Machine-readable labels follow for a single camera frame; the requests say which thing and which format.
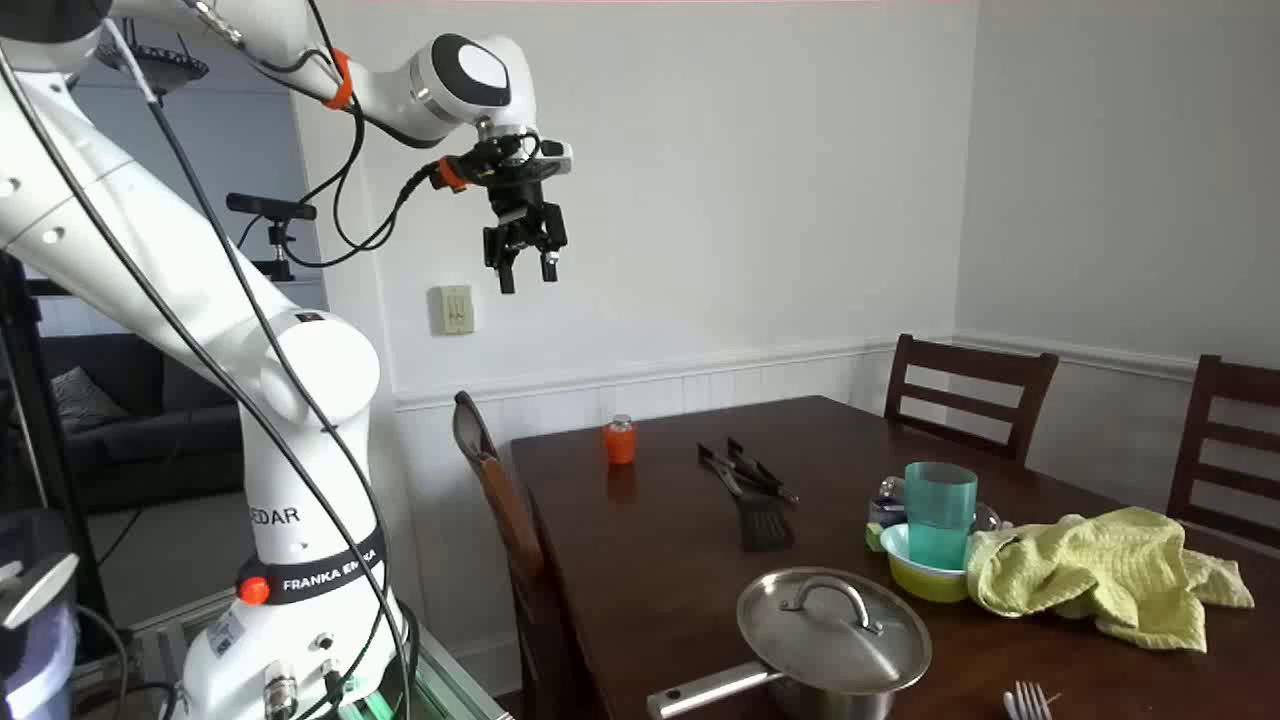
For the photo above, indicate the steel pot lid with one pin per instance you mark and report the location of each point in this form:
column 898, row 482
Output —
column 834, row 630

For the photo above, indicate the yellow-green cloth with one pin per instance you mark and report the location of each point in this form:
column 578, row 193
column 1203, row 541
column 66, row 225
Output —
column 1128, row 573

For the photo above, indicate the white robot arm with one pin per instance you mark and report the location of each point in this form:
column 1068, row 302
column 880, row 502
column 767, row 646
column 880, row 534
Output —
column 315, row 621

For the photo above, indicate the dark wooden chair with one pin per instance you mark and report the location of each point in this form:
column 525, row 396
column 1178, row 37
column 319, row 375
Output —
column 969, row 395
column 548, row 665
column 1230, row 451

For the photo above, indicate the yellow-green bowl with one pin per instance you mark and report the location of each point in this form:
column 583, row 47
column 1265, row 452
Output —
column 938, row 587

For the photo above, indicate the black tongs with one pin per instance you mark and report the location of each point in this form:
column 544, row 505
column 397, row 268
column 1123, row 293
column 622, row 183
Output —
column 759, row 473

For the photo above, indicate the hanging ceiling lamp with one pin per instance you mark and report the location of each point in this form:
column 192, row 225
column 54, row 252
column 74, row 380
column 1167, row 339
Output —
column 155, row 65

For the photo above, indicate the dark sofa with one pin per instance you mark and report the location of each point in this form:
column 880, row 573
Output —
column 136, row 424

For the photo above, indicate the steel pot with handle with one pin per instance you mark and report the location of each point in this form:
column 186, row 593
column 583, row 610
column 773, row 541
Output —
column 798, row 700

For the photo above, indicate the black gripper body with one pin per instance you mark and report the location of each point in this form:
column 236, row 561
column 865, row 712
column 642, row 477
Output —
column 512, row 172

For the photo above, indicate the black spatula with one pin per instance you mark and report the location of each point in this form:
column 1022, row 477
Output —
column 763, row 516

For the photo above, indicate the orange juice bottle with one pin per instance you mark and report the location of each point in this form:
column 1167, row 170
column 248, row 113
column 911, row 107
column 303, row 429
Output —
column 622, row 442

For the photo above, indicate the teal plastic cup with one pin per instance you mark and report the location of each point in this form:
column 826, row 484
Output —
column 942, row 505

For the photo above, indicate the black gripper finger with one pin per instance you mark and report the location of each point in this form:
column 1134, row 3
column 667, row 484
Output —
column 548, row 267
column 505, row 272

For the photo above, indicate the white wall switch plate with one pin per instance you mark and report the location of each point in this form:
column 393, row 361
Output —
column 454, row 309

